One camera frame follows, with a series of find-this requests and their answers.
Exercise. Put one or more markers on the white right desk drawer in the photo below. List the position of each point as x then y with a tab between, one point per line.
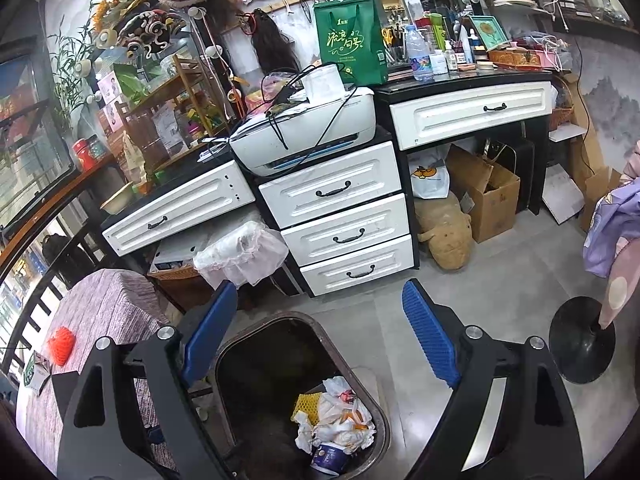
443	117

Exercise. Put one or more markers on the white frilled cloth cover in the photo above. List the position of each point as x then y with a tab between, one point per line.
245	255

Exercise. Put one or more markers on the white printer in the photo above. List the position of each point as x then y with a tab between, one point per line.
274	142

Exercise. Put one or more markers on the white left desk drawer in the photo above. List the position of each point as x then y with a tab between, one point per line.
205	197

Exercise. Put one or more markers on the trash pile in bin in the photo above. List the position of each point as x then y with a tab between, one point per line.
333	426

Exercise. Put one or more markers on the white desk drawer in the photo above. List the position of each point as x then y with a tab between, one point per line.
205	197
443	117

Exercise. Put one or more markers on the green paper gift bag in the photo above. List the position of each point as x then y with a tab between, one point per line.
349	35

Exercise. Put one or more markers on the dark brown trash bin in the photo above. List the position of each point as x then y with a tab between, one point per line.
258	375

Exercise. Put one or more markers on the tan plush toy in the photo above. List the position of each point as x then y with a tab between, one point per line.
446	230

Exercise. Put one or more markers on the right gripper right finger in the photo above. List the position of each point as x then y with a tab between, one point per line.
536	436

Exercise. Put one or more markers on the white three drawer cabinet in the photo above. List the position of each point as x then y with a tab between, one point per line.
346	220

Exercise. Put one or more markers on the red tin can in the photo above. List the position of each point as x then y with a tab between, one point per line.
83	154

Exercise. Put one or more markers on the white plastic shopping bag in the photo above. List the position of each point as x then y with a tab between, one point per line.
429	175

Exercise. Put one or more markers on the black round stand base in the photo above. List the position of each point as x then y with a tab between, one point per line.
582	350

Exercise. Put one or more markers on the beige bowl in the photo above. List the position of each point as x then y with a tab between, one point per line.
119	200

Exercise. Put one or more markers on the green framed picture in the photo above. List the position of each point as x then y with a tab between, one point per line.
491	33

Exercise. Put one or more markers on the black wooden railing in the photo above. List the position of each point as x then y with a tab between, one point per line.
36	279

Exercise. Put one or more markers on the clear water bottle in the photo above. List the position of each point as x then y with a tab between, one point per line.
418	54

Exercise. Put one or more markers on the green milk carton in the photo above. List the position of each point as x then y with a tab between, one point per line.
36	373

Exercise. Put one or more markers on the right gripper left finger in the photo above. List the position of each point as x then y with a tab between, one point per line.
103	435

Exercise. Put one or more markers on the cardboard box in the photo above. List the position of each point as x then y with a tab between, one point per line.
487	192

